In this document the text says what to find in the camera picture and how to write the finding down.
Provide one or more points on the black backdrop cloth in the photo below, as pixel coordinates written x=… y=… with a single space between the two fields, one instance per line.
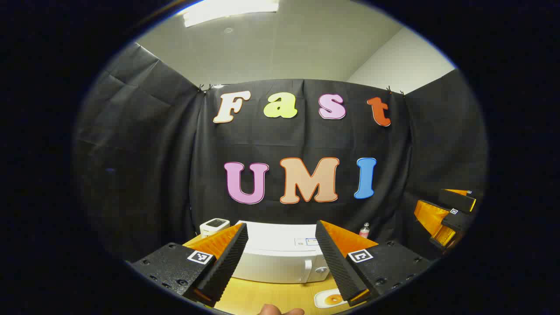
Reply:
x=131 y=153

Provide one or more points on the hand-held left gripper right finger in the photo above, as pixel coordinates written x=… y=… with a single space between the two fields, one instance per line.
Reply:
x=339 y=267

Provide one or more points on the small white toaster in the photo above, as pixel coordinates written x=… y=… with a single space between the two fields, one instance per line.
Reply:
x=214 y=227

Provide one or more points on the small clear bottle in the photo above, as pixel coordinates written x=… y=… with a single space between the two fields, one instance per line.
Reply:
x=364 y=231

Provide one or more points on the white microwave oven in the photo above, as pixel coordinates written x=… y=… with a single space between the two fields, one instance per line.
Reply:
x=271 y=262

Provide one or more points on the white plate with fried egg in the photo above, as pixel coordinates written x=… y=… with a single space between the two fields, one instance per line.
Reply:
x=326 y=299

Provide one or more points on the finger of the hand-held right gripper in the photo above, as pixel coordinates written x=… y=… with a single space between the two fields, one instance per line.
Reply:
x=433 y=218
x=457 y=200

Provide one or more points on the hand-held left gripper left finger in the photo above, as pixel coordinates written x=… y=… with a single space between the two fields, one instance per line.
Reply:
x=227 y=262

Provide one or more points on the ceiling light panel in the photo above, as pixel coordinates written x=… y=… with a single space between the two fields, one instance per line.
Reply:
x=227 y=11

